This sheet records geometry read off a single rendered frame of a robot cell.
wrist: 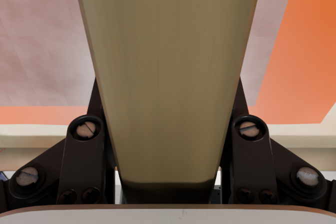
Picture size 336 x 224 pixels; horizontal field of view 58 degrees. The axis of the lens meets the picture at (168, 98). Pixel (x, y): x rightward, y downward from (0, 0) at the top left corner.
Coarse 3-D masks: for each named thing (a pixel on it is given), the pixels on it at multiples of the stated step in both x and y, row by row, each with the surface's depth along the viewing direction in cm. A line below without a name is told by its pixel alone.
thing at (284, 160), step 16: (240, 80) 12; (240, 96) 11; (240, 112) 11; (224, 144) 10; (272, 144) 10; (224, 160) 11; (288, 160) 9; (304, 160) 9; (288, 176) 9; (304, 176) 9; (320, 176) 9; (288, 192) 9; (304, 192) 9; (320, 192) 9
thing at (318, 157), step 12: (0, 156) 39; (12, 156) 39; (24, 156) 39; (36, 156) 39; (300, 156) 39; (312, 156) 39; (324, 156) 39; (0, 168) 38; (12, 168) 38; (324, 168) 38; (216, 180) 40
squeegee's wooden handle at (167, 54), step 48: (96, 0) 4; (144, 0) 4; (192, 0) 4; (240, 0) 5; (96, 48) 5; (144, 48) 5; (192, 48) 5; (240, 48) 5; (144, 96) 6; (192, 96) 6; (144, 144) 7; (192, 144) 7; (144, 192) 9; (192, 192) 9
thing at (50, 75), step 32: (0, 0) 25; (32, 0) 25; (64, 0) 25; (288, 0) 25; (320, 0) 25; (0, 32) 27; (32, 32) 27; (64, 32) 27; (256, 32) 27; (288, 32) 27; (320, 32) 27; (0, 64) 30; (32, 64) 30; (64, 64) 30; (256, 64) 30; (288, 64) 30; (320, 64) 30; (0, 96) 33; (32, 96) 33; (64, 96) 33; (256, 96) 33; (288, 96) 33; (320, 96) 33
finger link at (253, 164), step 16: (240, 128) 10; (256, 128) 10; (240, 144) 9; (256, 144) 9; (240, 160) 9; (256, 160) 9; (272, 160) 9; (224, 176) 11; (240, 176) 8; (256, 176) 8; (272, 176) 8; (224, 192) 10; (240, 192) 8; (256, 192) 8; (272, 192) 8
